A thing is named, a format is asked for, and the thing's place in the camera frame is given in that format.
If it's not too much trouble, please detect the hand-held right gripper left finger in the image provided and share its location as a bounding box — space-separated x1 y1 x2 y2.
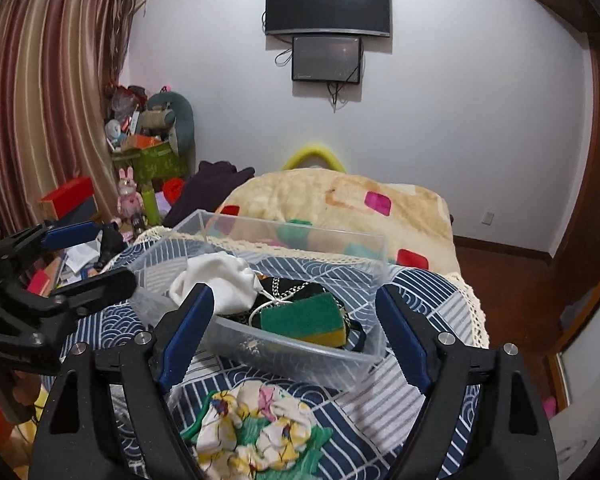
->
30 283 216 480

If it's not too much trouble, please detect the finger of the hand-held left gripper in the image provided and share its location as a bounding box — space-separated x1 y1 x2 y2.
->
0 219 127 272
0 267 139 342

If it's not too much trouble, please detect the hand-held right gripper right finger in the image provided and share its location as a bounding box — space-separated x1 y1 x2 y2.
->
374 284 562 480

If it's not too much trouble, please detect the clear plastic container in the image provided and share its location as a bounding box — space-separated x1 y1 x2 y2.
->
129 209 392 392

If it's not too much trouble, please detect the floral white green cloth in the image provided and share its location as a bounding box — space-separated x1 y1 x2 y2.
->
180 379 334 480

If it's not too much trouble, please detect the pile of papers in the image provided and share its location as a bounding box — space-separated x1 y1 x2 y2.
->
27 239 107 297

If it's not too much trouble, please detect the red box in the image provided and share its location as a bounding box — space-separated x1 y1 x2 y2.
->
38 175 96 221

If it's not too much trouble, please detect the blue patterned bedspread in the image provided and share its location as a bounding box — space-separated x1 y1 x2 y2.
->
55 225 492 480

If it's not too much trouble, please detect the pink bunny toy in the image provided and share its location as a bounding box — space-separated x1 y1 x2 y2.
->
117 165 146 222

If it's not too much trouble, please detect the green bottle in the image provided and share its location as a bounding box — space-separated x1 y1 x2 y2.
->
140 184 161 226

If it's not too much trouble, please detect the green yellow sponge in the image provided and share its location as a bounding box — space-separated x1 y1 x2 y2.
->
258 292 351 350

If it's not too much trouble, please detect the green storage box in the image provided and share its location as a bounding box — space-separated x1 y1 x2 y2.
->
110 139 189 182

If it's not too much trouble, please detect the red plastic item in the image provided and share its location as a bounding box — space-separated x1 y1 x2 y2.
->
161 177 186 207

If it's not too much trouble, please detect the pile of toys and packets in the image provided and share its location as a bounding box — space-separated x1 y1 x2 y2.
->
104 82 153 152

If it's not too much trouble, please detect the dark purple cloth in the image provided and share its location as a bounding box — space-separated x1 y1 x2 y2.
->
162 160 256 229

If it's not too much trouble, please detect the striped brown curtain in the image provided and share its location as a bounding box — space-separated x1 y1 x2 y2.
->
0 0 148 241

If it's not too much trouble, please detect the grey green plush toy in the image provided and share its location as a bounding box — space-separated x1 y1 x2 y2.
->
146 87 196 157

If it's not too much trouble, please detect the beige blanket with coloured squares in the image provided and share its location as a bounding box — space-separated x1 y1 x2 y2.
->
214 167 462 282

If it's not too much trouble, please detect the white board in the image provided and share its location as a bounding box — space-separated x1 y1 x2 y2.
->
547 305 600 480

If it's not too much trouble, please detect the black pouch with chain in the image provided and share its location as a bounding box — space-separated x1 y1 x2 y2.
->
239 274 369 354

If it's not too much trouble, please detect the yellow foam ring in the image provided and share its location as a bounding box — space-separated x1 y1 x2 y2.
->
282 143 346 172

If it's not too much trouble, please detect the small black wall monitor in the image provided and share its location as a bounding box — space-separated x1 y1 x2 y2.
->
290 34 365 84

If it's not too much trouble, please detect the large black wall television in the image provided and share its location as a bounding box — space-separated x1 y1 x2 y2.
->
263 0 394 39

